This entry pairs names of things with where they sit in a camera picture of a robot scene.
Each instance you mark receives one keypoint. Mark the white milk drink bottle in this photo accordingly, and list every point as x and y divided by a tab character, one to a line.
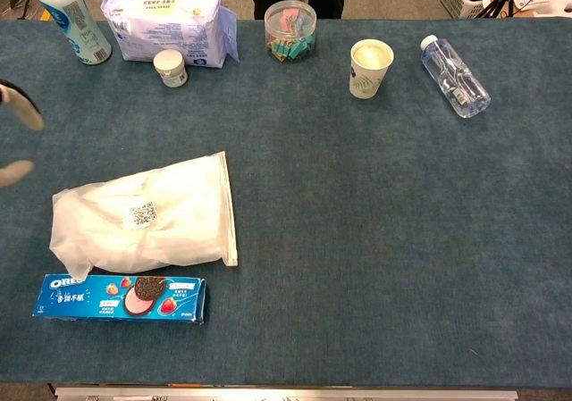
76	26

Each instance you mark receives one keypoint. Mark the paper cup with leaf print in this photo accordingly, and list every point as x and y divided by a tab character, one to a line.
368	72

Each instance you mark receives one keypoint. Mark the clear plastic water bottle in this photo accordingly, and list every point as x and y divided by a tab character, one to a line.
456	77

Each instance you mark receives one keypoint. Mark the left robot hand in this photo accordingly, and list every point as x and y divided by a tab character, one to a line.
22	108

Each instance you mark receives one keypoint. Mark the small white-lidded jar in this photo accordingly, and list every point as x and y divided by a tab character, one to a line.
170	68

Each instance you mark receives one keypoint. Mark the teal felt table mat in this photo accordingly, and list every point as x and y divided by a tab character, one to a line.
357	222

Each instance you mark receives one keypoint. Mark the clear jar of binder clips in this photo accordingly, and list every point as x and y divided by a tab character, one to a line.
290	30

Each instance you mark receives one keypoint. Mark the silver aluminium table rail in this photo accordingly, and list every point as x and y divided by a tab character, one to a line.
286	394

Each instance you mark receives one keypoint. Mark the blue Oreo cookie box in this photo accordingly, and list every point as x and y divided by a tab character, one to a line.
89	303

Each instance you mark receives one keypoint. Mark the lavender tissue pack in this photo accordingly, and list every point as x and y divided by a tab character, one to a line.
170	26

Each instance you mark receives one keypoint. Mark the white frosted zip bag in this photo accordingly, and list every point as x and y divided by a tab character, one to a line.
179	222

